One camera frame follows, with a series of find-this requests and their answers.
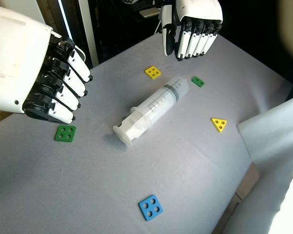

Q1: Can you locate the large clear plastic syringe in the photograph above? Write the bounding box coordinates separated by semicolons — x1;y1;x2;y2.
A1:
112;77;190;147

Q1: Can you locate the flat grey device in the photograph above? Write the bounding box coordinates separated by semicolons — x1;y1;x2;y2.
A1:
140;9;160;18

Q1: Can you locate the small green two-hole block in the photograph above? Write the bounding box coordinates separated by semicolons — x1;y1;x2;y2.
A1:
191;76;206;88

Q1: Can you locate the yellow square four-hole block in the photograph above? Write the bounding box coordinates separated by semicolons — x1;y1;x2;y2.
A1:
144;66;162;80

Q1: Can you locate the yellow triangle three-hole block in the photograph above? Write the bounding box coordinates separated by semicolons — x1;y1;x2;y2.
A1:
211;117;228;133

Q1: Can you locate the thin lit light strip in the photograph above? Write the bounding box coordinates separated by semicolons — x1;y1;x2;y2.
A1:
58;0;73;41

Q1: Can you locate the white draped fabric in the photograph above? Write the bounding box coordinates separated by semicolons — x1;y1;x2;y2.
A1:
211;94;293;234

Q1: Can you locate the brown cardboard box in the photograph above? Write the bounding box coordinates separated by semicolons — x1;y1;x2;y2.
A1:
230;163;260;215

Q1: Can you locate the green square four-hole block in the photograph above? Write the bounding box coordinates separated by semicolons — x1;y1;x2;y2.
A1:
54;125;77;142

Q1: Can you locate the grey table cloth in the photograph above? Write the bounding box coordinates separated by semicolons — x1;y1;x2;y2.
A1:
0;28;293;234

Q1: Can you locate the blue square four-hole block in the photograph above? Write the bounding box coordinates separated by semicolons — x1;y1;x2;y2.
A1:
138;195;164;221

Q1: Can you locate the white upright post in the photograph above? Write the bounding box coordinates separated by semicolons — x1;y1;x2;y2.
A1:
70;0;100;68

